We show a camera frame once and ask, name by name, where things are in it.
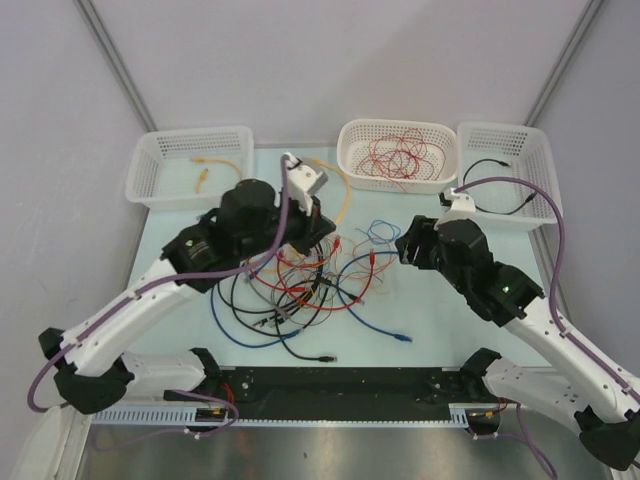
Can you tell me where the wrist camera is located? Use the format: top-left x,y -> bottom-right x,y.
435,188 -> 476,230
282,152 -> 327,210

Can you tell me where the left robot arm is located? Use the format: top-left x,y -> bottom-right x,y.
39,179 -> 336,414

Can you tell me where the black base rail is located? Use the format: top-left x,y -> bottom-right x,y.
197,367 -> 499,423

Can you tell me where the white plastic basket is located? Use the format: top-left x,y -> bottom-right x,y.
336,119 -> 458,195
125,126 -> 254,211
457,121 -> 562,231

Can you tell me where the black cable in basket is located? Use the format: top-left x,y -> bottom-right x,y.
460,158 -> 539,216

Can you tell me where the thin dark red wire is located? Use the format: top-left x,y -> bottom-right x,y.
359,127 -> 447,193

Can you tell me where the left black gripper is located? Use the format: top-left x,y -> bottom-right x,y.
238,186 -> 335,259

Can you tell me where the middle white plastic basket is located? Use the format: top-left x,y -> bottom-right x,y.
336,119 -> 458,195

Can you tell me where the thin orange wire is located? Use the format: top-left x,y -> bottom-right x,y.
319,234 -> 401,296

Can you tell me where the yellow ethernet cable in basket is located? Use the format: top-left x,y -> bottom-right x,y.
189,156 -> 246,194

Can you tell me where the white slotted cable duct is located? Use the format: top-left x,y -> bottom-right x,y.
92,405 -> 469,429

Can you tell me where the thin blue wire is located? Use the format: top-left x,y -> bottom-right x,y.
354,218 -> 402,244

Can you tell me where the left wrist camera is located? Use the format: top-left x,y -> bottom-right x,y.
282,152 -> 327,210

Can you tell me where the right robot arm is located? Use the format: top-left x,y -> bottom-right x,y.
395,215 -> 639,471

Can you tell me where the red ethernet cable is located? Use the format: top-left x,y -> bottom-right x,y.
275,236 -> 343,312
319,246 -> 379,311

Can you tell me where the right white plastic basket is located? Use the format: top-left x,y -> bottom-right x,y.
457,121 -> 562,231

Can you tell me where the black ethernet cable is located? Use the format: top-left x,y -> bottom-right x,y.
217,249 -> 339,363

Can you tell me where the left white plastic basket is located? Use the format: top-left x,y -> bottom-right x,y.
125,126 -> 254,211

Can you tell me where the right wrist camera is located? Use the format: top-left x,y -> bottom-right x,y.
435,188 -> 476,230

